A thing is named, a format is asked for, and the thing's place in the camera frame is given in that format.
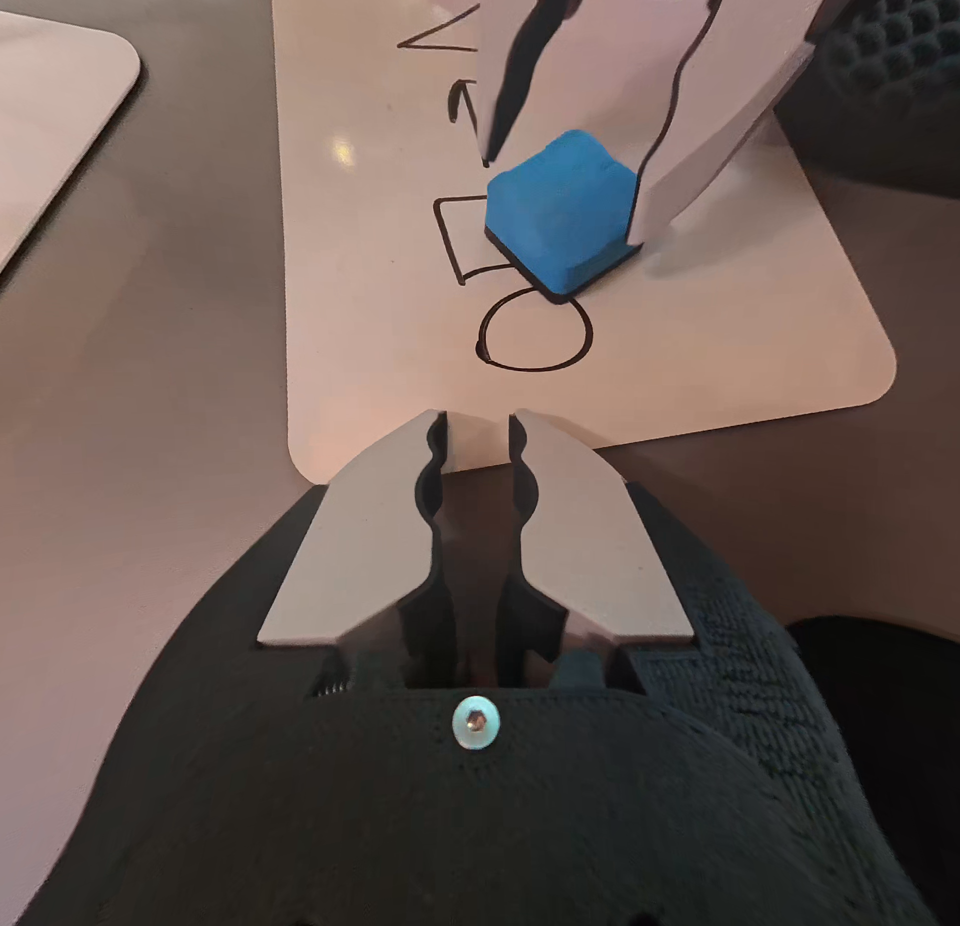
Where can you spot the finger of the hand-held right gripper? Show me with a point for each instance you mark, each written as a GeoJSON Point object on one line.
{"type": "Point", "coordinates": [502, 25]}
{"type": "Point", "coordinates": [742, 55]}

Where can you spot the white whiteboard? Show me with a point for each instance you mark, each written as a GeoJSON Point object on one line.
{"type": "Point", "coordinates": [360, 341]}
{"type": "Point", "coordinates": [52, 115]}

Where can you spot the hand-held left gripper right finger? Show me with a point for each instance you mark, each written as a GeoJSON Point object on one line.
{"type": "Point", "coordinates": [592, 558]}

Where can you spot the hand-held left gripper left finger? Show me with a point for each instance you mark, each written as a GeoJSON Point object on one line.
{"type": "Point", "coordinates": [352, 558]}

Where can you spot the person's dark clothing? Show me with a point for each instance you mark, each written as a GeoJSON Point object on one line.
{"type": "Point", "coordinates": [900, 716]}

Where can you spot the blue eraser block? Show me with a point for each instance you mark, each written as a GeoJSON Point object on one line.
{"type": "Point", "coordinates": [555, 213]}

